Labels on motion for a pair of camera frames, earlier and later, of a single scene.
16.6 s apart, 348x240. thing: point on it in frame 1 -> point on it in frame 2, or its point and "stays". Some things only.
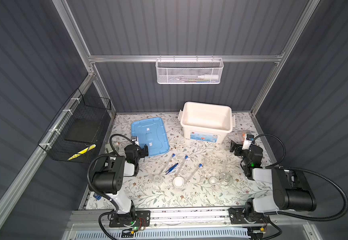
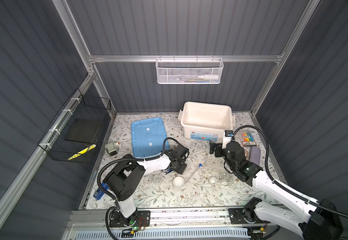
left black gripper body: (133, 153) -> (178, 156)
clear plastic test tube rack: (213, 167) stays
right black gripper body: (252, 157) -> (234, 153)
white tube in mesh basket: (209, 76) stays
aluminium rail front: (184, 219) stays
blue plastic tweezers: (171, 168) stays
